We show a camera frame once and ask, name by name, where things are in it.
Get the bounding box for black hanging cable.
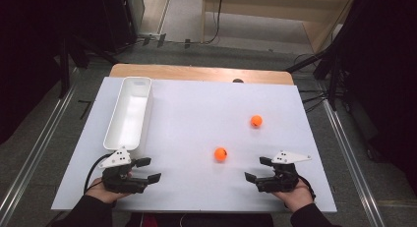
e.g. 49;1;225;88
203;0;225;45

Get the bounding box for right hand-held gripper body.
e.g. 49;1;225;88
255;150;313;194

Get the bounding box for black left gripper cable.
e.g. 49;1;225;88
83;153;114;194

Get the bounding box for wooden table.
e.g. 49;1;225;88
108;63;295;86

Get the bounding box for orange ball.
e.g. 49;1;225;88
213;146;229;163
250;114;264;129

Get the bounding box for person's right hand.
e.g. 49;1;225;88
271;179;314;213

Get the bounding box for aluminium floor rail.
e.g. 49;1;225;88
323;98;387;227
0;68;78;221

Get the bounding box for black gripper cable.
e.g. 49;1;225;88
83;153;114;194
296;175;318;201

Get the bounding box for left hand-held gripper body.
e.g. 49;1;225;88
98;146;149;195

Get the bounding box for black metal stand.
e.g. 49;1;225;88
58;33;119;98
284;39;348;112

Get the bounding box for person's left hand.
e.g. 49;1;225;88
86;177;132;204

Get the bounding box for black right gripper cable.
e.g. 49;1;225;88
296;175;318;201

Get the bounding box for person's dark clothing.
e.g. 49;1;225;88
124;212;274;227

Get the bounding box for black floor cables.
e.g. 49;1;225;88
293;53;328;113

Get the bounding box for black cabinet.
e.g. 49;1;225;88
97;0;146;53

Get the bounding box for light wooden frame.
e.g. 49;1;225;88
201;0;358;54

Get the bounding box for white plastic bin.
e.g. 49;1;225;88
102;76;154;159

